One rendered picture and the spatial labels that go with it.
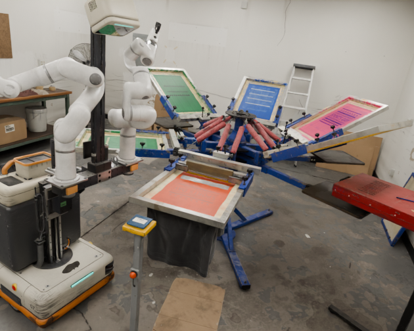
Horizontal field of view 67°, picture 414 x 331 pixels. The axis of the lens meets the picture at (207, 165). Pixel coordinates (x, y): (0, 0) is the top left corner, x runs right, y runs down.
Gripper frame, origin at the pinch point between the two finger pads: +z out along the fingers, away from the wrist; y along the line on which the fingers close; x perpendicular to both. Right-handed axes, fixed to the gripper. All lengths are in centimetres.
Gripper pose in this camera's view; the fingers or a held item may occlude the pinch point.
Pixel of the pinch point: (155, 29)
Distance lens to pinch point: 204.1
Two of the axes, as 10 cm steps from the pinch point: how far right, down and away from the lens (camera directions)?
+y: -5.0, 4.5, 7.4
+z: 0.7, -8.3, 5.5
